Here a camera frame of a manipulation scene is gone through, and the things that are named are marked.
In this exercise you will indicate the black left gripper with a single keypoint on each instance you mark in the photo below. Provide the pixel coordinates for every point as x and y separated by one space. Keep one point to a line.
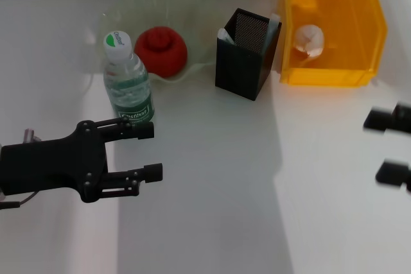
54 165

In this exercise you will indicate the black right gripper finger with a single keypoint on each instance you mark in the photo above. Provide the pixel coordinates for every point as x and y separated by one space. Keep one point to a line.
385 120
393 171

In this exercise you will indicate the clear green-label water bottle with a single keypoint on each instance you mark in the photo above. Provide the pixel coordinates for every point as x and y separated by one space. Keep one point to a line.
128 88

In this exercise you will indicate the red-orange toy orange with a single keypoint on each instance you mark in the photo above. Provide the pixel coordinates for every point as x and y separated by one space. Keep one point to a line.
160 52

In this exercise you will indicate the white paper ball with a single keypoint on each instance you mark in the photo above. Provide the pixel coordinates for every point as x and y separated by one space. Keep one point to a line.
309 41

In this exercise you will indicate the green utility knife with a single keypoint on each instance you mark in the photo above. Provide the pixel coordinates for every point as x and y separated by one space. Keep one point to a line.
226 36

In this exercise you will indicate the grey marker pen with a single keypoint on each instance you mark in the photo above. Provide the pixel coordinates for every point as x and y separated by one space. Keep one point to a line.
273 25

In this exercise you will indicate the black mesh pen holder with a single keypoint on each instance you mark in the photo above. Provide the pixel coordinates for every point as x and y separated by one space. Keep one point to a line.
237 68

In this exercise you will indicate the green wavy glass fruit plate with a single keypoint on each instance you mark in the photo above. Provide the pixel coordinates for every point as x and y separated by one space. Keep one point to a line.
199 30

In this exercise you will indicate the yellow plastic bin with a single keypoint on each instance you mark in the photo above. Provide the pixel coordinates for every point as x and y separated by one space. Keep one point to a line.
346 14

